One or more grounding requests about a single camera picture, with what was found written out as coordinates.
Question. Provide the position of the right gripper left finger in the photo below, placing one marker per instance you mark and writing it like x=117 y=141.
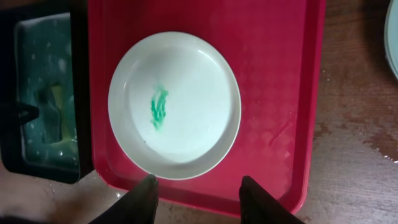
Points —
x=138 y=206

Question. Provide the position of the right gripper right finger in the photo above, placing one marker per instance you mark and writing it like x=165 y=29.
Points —
x=259 y=207

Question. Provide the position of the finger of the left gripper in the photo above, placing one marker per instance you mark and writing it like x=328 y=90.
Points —
x=18 y=113

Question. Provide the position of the green yellow sponge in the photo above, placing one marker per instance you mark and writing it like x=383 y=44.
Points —
x=56 y=130

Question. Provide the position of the white plate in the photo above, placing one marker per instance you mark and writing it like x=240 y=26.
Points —
x=174 y=105

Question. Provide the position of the light green plate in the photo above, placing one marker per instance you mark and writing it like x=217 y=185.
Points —
x=390 y=36

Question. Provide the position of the dark green water tray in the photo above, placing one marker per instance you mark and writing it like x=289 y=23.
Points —
x=42 y=43

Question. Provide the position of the red plastic tray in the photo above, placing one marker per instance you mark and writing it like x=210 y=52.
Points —
x=274 y=49

